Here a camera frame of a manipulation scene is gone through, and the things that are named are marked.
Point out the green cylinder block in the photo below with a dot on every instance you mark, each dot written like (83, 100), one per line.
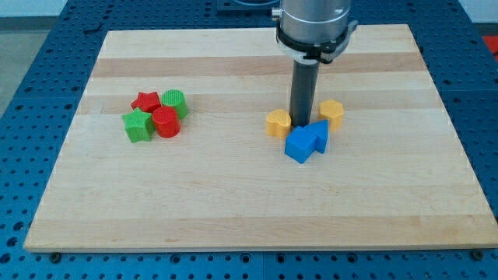
(175, 98)

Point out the yellow heart block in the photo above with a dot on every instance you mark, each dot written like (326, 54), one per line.
(278, 123)

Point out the red cylinder block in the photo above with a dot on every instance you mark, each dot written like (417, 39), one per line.
(166, 121)

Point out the red object at right edge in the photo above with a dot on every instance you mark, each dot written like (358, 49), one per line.
(491, 42)

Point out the wooden board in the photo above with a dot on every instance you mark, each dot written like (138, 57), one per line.
(393, 177)

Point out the blue cube block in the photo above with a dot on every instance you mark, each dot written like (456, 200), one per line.
(300, 144)

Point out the yellow hexagon block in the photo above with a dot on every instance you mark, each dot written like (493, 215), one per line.
(333, 112)

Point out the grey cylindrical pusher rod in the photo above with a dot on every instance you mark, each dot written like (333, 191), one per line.
(302, 93)

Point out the red star block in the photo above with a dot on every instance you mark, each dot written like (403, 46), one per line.
(146, 102)

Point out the green star block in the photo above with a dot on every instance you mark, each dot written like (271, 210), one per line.
(138, 125)

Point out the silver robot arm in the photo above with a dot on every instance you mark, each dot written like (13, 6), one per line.
(313, 31)

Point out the blue triangle block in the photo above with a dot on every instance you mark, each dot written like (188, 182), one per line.
(320, 130)

